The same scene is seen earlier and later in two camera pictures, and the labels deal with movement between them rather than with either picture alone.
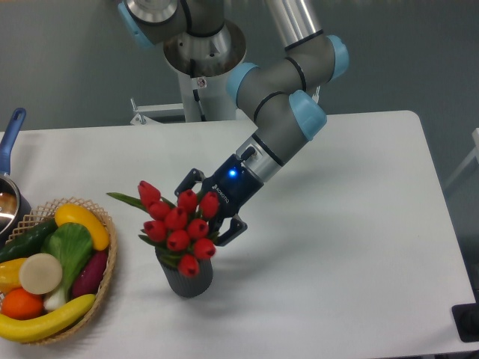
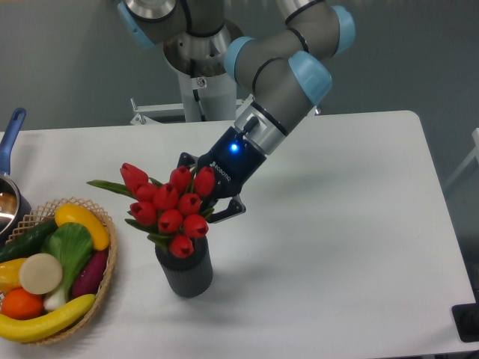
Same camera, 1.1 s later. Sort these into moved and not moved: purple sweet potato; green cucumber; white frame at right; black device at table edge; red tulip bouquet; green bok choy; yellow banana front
Moved: red tulip bouquet
Not moved: green bok choy; black device at table edge; purple sweet potato; white frame at right; yellow banana front; green cucumber
